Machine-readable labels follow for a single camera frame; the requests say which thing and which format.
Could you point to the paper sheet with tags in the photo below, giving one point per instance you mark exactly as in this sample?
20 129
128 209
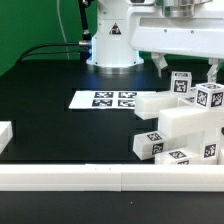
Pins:
89 99

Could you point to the white front fence rail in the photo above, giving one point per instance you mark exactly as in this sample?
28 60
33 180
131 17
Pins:
95 177

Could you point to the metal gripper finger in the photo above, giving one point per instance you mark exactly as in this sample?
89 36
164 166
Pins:
215 65
160 63

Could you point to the small white tagged cube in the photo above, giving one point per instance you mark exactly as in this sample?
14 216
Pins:
209 95

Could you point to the white long chair back part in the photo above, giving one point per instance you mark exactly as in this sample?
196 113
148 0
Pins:
189 119

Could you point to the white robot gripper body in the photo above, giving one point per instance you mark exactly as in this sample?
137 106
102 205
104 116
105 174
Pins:
179 27

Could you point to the white tagged bar part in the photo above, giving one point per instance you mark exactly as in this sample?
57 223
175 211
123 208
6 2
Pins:
148 106

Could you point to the white chair seat part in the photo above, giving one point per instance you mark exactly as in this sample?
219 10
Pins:
206 144

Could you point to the white left fence block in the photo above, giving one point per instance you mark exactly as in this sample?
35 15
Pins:
6 134

